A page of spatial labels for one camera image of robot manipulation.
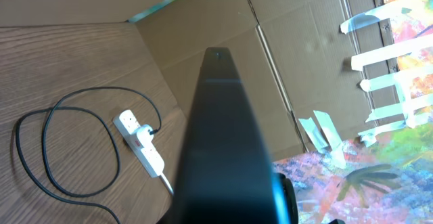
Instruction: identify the white power strip cord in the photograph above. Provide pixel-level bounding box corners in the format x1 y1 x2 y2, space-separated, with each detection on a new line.
158 173 175 196

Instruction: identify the black charging cable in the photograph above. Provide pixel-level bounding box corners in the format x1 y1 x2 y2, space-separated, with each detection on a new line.
15 86 163 224

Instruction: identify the blue screen smartphone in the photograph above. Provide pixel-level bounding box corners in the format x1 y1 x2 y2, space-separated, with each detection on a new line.
169 47 290 223

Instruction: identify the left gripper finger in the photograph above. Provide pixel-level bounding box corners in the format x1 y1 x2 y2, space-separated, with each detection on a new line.
277 173 298 224

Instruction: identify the white charger plug adapter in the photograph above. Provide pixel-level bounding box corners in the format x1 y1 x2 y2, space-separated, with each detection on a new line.
129 125 154 149

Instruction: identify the brown cardboard backboard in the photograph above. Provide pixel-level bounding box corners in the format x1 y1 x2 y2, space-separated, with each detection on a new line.
1 0 397 160

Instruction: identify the white power strip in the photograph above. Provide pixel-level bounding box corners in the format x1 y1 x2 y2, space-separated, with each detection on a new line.
113 110 164 178

